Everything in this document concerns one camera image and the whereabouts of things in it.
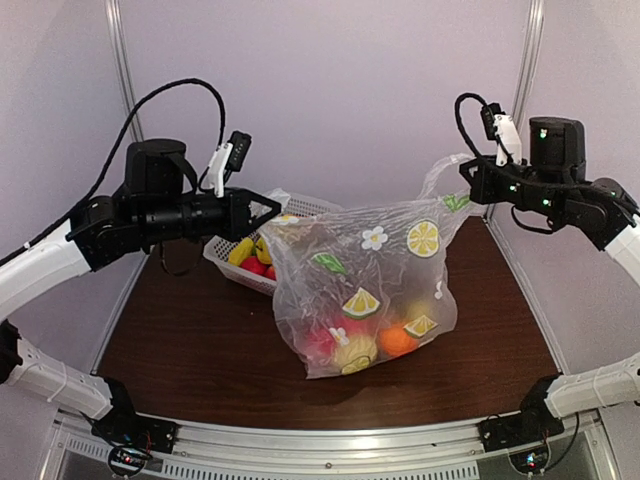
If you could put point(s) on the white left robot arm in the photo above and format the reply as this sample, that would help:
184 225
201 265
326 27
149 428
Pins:
48 279

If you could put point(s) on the orange fruit in bag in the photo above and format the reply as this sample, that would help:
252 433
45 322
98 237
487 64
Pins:
395 341

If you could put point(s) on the red pomegranate in basket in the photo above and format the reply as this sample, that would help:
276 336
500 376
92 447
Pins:
270 273

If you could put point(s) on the pink fruit in bag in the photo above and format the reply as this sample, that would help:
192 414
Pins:
323 338

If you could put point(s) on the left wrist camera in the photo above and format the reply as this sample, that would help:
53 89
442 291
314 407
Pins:
227 159

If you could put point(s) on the yellow lemon in basket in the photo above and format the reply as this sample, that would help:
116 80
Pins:
262 252

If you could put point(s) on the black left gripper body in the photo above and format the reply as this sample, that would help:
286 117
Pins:
164 218

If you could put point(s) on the red fruit in basket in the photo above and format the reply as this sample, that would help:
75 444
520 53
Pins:
253 265

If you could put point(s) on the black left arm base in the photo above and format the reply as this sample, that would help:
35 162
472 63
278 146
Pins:
133 437

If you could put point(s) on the right aluminium corner post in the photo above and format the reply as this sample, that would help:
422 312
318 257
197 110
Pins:
529 61

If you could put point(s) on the yellow fruit in basket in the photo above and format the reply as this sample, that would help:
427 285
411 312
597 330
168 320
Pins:
241 252

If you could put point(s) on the aluminium corner post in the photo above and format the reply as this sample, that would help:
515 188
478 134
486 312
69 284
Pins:
118 46
529 61

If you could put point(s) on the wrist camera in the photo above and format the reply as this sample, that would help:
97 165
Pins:
500 128
227 159

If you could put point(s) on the white perforated plastic basket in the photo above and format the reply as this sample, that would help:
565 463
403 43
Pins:
294 206

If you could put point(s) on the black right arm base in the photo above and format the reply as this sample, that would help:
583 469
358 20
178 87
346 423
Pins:
525 433

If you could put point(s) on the left aluminium corner post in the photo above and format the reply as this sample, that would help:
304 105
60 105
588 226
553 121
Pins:
118 46

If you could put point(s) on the clear printed plastic bag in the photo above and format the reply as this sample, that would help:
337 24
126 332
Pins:
368 263

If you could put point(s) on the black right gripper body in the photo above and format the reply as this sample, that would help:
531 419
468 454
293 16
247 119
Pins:
539 190

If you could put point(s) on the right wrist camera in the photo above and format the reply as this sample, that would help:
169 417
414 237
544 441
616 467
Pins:
500 128

